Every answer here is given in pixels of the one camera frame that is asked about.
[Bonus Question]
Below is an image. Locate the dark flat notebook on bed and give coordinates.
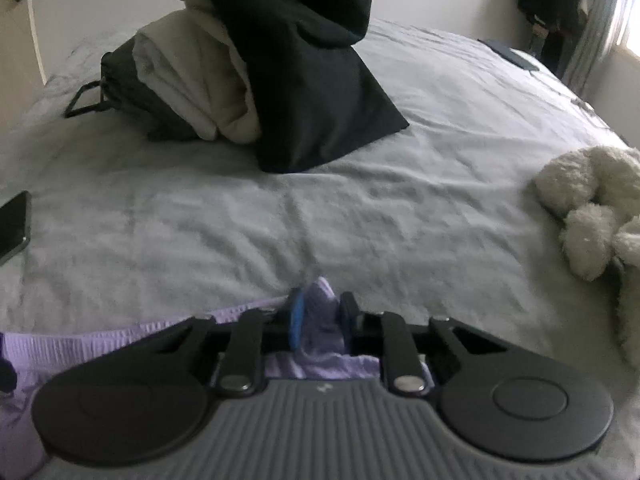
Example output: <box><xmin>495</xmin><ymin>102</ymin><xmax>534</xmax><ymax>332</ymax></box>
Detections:
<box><xmin>477</xmin><ymin>37</ymin><xmax>538</xmax><ymax>72</ymax></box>

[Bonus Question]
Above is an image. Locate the black garment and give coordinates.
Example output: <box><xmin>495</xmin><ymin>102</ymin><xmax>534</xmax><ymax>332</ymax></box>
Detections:
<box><xmin>190</xmin><ymin>0</ymin><xmax>411</xmax><ymax>173</ymax></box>

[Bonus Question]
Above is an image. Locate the lavender garment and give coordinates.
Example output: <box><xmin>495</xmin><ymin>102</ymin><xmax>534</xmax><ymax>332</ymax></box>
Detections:
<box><xmin>0</xmin><ymin>276</ymin><xmax>436</xmax><ymax>480</ymax></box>

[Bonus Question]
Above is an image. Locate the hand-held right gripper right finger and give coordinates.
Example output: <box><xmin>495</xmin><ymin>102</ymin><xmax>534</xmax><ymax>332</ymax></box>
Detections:
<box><xmin>339</xmin><ymin>291</ymin><xmax>511</xmax><ymax>395</ymax></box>

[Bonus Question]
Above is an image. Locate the white plush dog toy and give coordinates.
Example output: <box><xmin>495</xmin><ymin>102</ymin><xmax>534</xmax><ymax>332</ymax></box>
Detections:
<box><xmin>534</xmin><ymin>146</ymin><xmax>640</xmax><ymax>366</ymax></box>

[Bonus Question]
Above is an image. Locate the grey curtain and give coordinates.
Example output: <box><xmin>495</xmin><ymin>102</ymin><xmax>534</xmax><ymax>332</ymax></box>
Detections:
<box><xmin>565</xmin><ymin>0</ymin><xmax>640</xmax><ymax>96</ymax></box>

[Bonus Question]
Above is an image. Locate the black smartphone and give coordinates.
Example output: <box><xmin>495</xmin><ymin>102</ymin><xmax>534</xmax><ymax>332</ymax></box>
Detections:
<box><xmin>0</xmin><ymin>191</ymin><xmax>32</xmax><ymax>267</ymax></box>

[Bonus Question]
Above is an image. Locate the grey bed sheet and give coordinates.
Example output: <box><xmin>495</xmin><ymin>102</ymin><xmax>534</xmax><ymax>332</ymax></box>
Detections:
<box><xmin>0</xmin><ymin>17</ymin><xmax>640</xmax><ymax>480</ymax></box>

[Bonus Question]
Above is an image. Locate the cream door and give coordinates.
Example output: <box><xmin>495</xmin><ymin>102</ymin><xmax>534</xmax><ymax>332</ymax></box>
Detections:
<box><xmin>0</xmin><ymin>0</ymin><xmax>48</xmax><ymax>126</ymax></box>

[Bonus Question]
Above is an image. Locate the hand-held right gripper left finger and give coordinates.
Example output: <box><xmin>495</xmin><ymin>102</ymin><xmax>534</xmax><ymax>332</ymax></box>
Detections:
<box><xmin>132</xmin><ymin>287</ymin><xmax>307</xmax><ymax>397</ymax></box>

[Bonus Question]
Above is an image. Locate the cream white folded garment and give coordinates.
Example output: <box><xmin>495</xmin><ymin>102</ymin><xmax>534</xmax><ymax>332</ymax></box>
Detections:
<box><xmin>132</xmin><ymin>0</ymin><xmax>263</xmax><ymax>143</ymax></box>

